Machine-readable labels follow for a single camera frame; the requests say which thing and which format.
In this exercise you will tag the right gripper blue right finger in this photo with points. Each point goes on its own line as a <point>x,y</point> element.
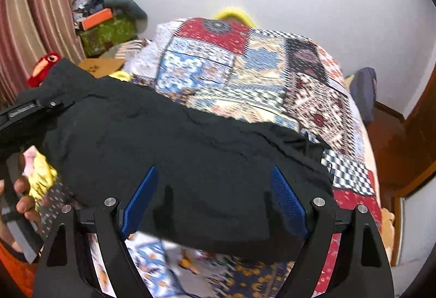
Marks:
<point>293,211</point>

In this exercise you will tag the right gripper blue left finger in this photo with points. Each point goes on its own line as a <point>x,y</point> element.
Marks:
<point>131,214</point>

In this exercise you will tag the black zip hoodie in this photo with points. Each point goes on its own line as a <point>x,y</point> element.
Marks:
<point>214,173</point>

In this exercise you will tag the orange left sleeve forearm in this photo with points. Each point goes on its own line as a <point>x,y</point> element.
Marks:
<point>21,272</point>

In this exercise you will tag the red plush bird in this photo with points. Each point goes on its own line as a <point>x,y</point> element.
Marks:
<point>42,69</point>

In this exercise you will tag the wooden lap desk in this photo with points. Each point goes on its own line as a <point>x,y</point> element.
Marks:
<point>101,67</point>

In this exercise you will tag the striped pink curtain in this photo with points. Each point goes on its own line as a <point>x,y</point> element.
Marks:
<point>29,30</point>

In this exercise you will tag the brown wooden door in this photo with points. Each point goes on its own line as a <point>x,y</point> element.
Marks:
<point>404,147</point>

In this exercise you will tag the green patterned storage box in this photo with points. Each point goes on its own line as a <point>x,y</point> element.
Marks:
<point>102,37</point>

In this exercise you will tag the orange flat box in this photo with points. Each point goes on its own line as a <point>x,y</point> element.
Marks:
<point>97,18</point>

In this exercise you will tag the blue grey cushion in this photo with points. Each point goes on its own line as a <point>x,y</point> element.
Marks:
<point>363,89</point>

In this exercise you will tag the colourful patchwork bedspread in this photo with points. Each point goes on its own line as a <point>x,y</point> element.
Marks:
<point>234,70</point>

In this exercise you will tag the grey neck pillow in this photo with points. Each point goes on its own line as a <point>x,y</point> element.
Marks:
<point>132,9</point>

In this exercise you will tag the yellow pillow behind bed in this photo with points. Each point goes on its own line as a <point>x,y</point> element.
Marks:
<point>234,14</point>

